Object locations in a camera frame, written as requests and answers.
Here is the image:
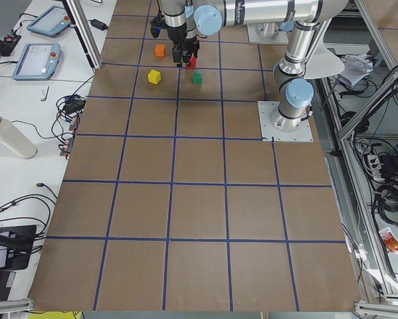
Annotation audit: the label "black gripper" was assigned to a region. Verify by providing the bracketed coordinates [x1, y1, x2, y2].
[167, 25, 199, 67]

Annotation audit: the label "red block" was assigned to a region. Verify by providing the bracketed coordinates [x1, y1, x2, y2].
[185, 56, 197, 70]

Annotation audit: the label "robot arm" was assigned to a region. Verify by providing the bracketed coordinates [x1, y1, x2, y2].
[185, 1, 347, 132]
[161, 0, 199, 68]

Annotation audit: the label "orange block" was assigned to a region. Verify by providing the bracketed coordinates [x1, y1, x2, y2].
[155, 44, 166, 58]

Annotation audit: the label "green block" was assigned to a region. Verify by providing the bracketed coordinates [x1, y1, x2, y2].
[192, 71, 203, 85]

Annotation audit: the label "yellow block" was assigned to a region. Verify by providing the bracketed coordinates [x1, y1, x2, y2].
[148, 69, 161, 85]

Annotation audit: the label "black power adapter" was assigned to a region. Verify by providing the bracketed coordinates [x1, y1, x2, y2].
[62, 100, 86, 114]

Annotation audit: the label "far teach pendant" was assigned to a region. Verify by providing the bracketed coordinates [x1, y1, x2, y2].
[27, 5, 71, 37]

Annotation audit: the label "teach pendant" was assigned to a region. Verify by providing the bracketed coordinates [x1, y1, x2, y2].
[12, 43, 61, 80]
[27, 5, 71, 37]

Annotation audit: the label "allen key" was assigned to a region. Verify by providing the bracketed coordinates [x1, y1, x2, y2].
[40, 86, 50, 102]

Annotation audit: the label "near teach pendant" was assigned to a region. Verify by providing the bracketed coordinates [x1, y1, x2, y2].
[12, 43, 61, 80]

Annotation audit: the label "crumpled white paper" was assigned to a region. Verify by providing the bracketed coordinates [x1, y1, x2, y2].
[340, 54, 373, 87]

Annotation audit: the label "black emergency stop box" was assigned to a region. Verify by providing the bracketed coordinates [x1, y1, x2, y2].
[0, 34, 21, 56]

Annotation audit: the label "white bottle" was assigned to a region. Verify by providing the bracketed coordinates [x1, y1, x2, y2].
[0, 115, 38, 159]

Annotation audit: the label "white power strip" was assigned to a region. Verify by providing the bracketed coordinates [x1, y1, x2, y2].
[363, 150, 385, 183]

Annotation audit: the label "red snack packet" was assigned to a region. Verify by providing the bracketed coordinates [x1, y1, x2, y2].
[379, 227, 398, 254]

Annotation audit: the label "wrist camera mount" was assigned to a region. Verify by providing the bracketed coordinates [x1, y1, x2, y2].
[150, 13, 167, 39]

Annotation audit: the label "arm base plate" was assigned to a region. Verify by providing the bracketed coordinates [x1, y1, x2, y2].
[247, 23, 288, 45]
[258, 101, 314, 143]

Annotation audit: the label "aluminium frame post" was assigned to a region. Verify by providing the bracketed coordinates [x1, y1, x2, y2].
[62, 0, 102, 70]

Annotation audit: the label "black cables bundle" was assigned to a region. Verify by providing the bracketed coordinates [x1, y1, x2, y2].
[50, 94, 86, 160]

